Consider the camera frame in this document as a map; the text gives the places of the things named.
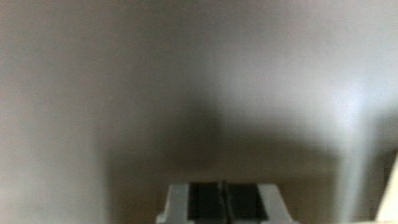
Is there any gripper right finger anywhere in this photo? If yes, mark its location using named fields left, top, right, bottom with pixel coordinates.
left=224, top=183, right=297, bottom=224

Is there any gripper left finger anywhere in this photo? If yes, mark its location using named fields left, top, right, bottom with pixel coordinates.
left=156, top=182, right=226, bottom=224

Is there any white cabinet body box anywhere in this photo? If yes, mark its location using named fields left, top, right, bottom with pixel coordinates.
left=0, top=0, right=398, bottom=224

